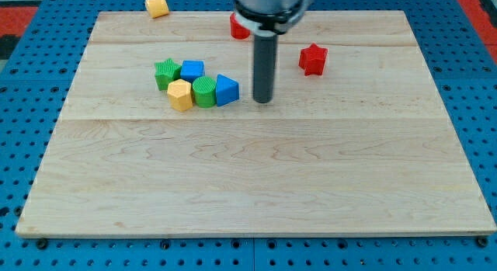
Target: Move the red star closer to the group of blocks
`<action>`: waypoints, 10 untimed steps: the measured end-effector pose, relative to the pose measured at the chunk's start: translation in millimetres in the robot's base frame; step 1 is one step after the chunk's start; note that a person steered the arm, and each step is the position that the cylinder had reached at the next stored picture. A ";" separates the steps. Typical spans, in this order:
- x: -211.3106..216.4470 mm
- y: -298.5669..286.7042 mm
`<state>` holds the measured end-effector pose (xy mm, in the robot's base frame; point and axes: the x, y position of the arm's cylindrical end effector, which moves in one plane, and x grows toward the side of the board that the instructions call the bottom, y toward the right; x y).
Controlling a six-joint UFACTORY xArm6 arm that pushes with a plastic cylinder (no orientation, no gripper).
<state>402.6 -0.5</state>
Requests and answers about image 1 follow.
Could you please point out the green star block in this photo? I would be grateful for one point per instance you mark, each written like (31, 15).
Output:
(166, 72)

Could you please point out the yellow hexagon block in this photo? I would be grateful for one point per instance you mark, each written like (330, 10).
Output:
(179, 94)

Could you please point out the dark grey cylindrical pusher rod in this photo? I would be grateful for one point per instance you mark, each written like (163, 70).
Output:
(264, 63)

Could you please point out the yellow cylinder block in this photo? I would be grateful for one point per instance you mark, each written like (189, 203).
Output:
(156, 8)

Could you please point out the red star block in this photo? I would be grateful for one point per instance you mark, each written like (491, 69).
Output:
(312, 59)

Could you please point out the blue cube block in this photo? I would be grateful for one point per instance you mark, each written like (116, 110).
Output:
(191, 70)

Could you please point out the red block behind rod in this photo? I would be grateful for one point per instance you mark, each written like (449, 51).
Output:
(237, 30)

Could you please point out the green cylinder block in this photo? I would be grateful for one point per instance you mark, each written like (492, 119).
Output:
(204, 89)

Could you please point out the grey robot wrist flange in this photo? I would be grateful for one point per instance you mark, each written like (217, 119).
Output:
(270, 16)

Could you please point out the blue triangle block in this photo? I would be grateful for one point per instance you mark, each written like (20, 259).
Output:
(227, 90)

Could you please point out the light wooden board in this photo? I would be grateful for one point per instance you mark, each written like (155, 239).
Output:
(366, 149)

